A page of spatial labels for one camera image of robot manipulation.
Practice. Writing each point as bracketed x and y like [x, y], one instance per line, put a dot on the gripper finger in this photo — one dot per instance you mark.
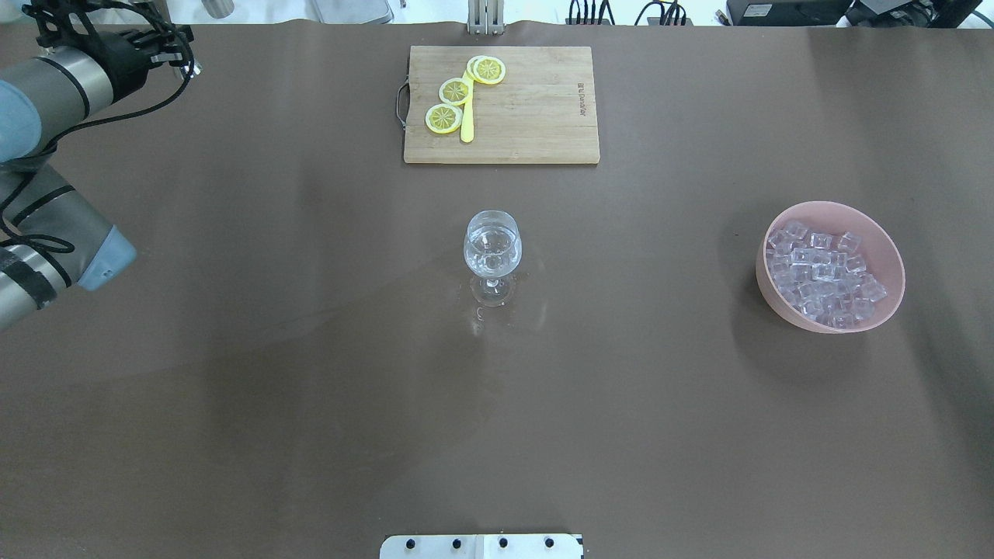
[190, 70]

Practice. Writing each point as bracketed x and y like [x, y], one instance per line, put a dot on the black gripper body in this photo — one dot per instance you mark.
[123, 56]

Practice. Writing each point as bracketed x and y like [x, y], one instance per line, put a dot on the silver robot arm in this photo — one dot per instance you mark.
[52, 237]

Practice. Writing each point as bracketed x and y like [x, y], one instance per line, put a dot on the clear wine glass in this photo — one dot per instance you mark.
[492, 250]

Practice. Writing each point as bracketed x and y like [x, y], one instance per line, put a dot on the pink bowl of ice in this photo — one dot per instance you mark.
[829, 268]

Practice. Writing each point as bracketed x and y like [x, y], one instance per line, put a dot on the small metal cup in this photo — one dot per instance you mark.
[218, 9]

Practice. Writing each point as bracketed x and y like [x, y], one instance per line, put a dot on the yellow lemon slice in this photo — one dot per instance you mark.
[487, 70]
[443, 118]
[456, 91]

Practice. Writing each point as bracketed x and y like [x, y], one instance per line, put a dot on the yellow plastic knife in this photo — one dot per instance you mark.
[467, 131]

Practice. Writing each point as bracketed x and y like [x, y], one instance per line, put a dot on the wooden cutting board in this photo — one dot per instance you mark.
[543, 112]

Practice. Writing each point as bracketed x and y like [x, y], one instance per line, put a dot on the black power strip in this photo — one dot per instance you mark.
[623, 13]

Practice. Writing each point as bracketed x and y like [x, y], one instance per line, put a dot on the black monitor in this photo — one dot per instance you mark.
[786, 13]

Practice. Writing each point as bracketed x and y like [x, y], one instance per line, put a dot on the aluminium frame post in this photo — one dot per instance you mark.
[485, 17]

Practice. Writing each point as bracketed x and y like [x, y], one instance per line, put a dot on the white pedestal column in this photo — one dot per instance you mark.
[484, 545]

